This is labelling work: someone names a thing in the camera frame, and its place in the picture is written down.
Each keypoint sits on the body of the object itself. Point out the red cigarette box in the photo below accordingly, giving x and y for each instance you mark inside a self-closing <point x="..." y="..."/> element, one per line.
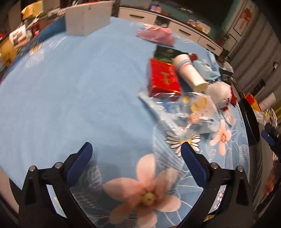
<point x="162" y="79"/>

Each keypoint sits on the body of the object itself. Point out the white paper roll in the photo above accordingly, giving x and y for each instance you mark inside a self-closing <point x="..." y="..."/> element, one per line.
<point x="268" y="101"/>

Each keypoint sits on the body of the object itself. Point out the small red snack packet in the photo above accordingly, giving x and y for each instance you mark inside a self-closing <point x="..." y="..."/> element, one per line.
<point x="192" y="56"/>

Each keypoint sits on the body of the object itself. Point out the grey curtain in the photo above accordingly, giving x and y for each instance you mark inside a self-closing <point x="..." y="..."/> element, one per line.
<point x="256" y="58"/>

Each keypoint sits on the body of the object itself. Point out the black trash bin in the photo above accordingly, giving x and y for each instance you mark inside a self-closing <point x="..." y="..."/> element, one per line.
<point x="250" y="121"/>

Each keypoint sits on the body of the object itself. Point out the pink plastic bag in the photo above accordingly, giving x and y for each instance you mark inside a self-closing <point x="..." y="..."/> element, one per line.
<point x="157" y="35"/>

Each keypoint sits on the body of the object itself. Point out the blue floral tablecloth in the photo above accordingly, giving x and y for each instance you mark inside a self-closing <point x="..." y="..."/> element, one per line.
<point x="85" y="89"/>

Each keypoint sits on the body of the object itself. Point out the potted plant by cabinet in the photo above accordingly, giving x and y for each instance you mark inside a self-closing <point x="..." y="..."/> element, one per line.
<point x="224" y="54"/>

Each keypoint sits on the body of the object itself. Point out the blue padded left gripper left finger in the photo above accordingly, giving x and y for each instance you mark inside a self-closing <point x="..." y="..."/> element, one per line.
<point x="77" y="162"/>

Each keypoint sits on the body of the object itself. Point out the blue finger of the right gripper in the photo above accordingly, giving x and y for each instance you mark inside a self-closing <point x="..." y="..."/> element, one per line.
<point x="268" y="138"/>

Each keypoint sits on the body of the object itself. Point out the red yellow shopping bag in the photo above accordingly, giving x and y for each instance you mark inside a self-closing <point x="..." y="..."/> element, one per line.
<point x="253" y="102"/>

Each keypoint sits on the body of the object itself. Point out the white TV cabinet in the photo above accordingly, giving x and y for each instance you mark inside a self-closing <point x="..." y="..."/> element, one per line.
<point x="177" y="27"/>

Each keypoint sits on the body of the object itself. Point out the blue cloth rag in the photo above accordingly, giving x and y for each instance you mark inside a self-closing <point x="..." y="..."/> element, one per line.
<point x="208" y="71"/>

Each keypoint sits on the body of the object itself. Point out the dark green snack bag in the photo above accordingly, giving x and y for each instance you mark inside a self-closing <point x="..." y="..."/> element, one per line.
<point x="166" y="54"/>

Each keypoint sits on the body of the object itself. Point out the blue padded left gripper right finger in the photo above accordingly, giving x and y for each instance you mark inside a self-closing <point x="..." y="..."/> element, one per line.
<point x="195" y="164"/>

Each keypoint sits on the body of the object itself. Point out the clear plastic bag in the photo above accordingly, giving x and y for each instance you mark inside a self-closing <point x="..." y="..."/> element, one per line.
<point x="184" y="115"/>

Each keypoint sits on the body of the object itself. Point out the white plastic bag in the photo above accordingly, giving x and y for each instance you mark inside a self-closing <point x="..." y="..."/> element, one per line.
<point x="221" y="95"/>

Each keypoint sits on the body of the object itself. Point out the white paper cup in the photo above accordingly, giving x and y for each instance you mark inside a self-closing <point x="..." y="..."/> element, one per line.
<point x="184" y="68"/>

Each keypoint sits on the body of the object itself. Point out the white box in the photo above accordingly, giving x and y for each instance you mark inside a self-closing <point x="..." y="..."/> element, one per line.
<point x="86" y="18"/>

